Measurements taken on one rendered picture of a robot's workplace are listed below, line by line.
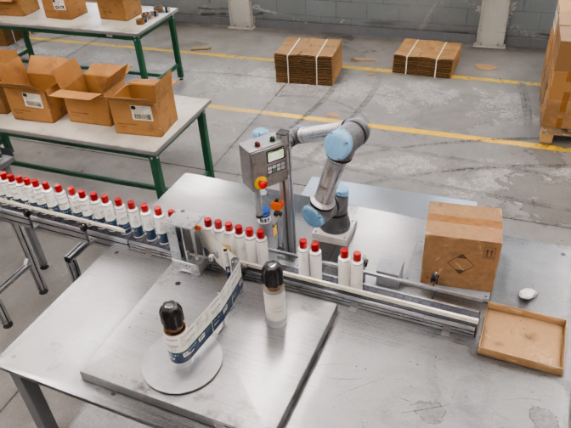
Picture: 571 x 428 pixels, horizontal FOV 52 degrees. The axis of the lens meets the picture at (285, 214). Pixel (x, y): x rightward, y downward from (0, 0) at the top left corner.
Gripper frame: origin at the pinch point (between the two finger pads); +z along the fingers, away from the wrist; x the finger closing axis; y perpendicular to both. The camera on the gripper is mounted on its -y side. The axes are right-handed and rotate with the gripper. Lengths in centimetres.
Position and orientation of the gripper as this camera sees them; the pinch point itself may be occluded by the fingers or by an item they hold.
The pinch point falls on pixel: (261, 193)
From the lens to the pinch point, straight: 292.3
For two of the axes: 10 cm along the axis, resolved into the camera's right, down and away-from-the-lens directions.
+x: 3.5, -5.7, 7.4
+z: 0.5, 8.1, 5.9
